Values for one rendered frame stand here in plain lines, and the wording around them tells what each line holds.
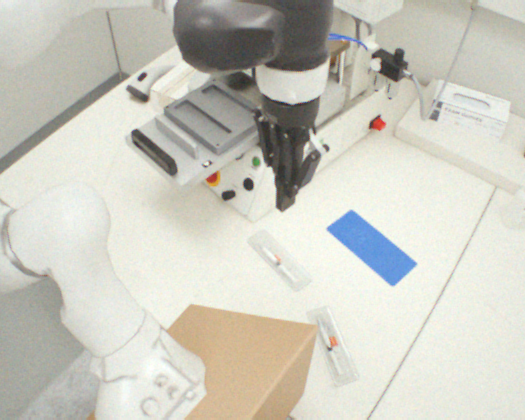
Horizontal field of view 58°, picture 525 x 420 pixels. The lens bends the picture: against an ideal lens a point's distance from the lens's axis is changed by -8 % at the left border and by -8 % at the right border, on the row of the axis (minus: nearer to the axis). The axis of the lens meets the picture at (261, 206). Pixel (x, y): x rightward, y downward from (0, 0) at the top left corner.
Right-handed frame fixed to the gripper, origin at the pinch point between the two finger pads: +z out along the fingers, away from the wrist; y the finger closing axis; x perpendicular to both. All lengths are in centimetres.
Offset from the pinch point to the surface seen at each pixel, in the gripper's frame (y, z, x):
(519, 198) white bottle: 23, 33, 62
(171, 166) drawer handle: -32.4, 18.7, -1.1
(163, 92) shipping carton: -73, 35, 23
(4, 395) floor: -69, 118, -72
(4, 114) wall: -179, 89, -8
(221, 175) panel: -37, 38, 15
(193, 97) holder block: -48, 19, 17
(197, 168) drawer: -30.4, 21.6, 4.1
